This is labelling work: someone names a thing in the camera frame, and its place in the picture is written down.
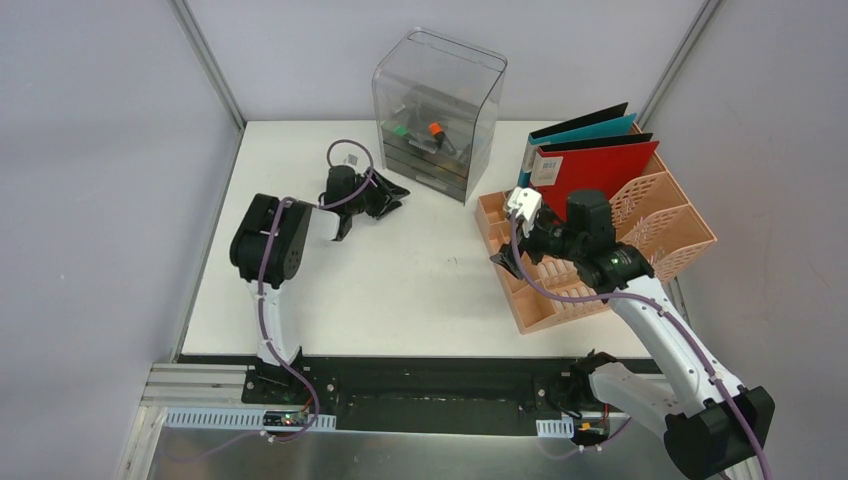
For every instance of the teal notebook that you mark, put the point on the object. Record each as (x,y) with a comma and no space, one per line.
(609,122)

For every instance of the aluminium frame rail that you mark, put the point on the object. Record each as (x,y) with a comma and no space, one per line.
(344,384)

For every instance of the clear drawer organizer box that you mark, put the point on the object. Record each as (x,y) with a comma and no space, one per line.
(432,77)

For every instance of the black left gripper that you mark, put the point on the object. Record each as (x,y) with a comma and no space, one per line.
(370,198)

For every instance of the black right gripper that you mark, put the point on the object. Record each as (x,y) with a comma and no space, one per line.
(506,257)

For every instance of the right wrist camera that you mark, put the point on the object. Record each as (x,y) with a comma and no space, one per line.
(523,205)

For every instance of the green tip black highlighter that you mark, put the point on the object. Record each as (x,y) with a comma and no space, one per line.
(414,140)

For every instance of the red notebook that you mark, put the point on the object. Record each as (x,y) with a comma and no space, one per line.
(604,164)

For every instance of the peach plastic desk organizer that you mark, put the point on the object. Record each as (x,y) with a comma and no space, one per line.
(648,227)

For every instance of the orange tip black highlighter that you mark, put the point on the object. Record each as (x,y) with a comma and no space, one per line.
(442,140)

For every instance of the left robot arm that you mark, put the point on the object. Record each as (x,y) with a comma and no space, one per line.
(270,243)

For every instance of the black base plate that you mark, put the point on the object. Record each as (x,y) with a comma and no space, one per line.
(474,418)

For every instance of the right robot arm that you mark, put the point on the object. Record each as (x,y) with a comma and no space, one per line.
(708,420)

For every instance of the left circuit board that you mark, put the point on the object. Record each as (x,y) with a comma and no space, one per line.
(285,418)

